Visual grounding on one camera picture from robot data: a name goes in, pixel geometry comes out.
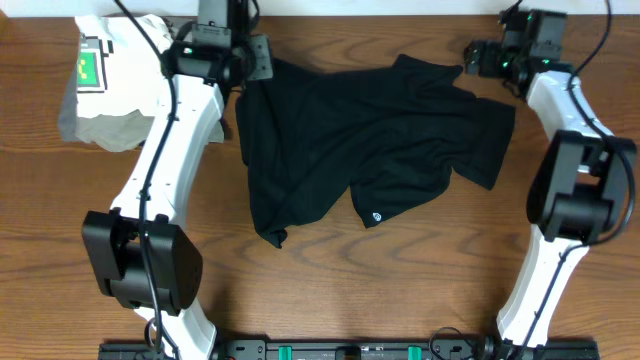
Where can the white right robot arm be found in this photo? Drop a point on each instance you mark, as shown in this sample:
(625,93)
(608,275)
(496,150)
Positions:
(582,195)

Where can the black t-shirt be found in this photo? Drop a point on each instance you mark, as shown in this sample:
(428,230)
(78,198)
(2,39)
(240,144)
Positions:
(391,137)

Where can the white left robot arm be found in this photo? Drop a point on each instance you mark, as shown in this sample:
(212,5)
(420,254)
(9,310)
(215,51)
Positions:
(138,250)

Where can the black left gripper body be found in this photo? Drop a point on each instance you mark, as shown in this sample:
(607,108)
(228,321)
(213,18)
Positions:
(260,67)

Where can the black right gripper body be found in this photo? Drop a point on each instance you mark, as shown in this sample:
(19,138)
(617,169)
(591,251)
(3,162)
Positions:
(490,61)

